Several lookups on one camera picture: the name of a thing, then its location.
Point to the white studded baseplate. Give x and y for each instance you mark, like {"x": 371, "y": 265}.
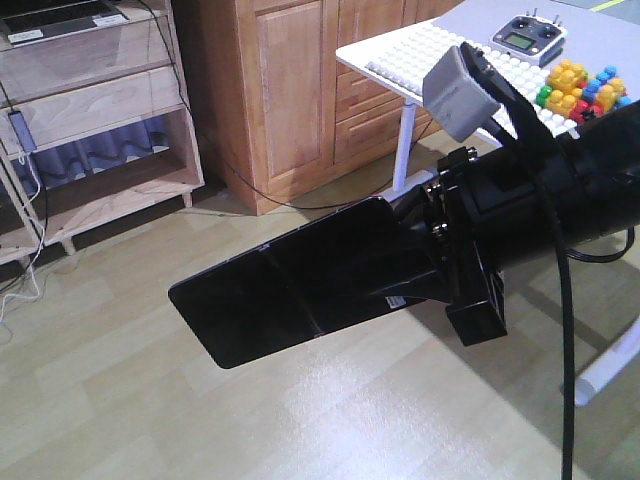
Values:
{"x": 427, "y": 62}

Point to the wooden cabinet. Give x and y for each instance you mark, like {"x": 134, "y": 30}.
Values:
{"x": 276, "y": 115}

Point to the grey usb hub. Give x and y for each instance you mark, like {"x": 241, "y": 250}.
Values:
{"x": 22, "y": 131}

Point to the wooden shelf unit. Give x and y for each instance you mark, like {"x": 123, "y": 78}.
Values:
{"x": 109, "y": 113}

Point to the black foldable smartphone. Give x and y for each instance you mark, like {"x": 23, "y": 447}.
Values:
{"x": 287, "y": 291}

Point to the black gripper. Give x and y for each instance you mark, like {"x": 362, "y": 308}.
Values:
{"x": 499, "y": 210}

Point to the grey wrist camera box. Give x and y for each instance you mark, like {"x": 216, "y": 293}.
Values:
{"x": 454, "y": 99}

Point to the colourful toy bricks pile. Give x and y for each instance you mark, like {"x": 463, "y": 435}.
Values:
{"x": 571, "y": 92}

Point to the grey remote controller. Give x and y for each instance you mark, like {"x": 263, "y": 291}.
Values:
{"x": 531, "y": 38}

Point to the white table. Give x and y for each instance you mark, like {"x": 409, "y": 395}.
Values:
{"x": 475, "y": 21}

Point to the grey laptop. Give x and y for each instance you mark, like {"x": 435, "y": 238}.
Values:
{"x": 30, "y": 21}

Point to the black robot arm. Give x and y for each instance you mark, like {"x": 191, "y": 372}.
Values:
{"x": 603, "y": 157}

